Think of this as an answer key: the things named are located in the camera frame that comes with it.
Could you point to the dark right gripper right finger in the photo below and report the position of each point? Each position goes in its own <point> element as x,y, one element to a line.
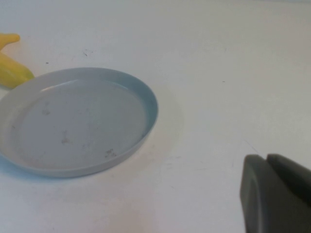
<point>296,177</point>

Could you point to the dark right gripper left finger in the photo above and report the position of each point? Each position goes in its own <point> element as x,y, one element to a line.
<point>262,206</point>

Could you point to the yellow banana vivid green tip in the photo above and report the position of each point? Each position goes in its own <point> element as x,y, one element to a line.
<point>12,72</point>

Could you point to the pale blue round plate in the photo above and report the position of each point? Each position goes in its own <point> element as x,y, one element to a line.
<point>80,126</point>

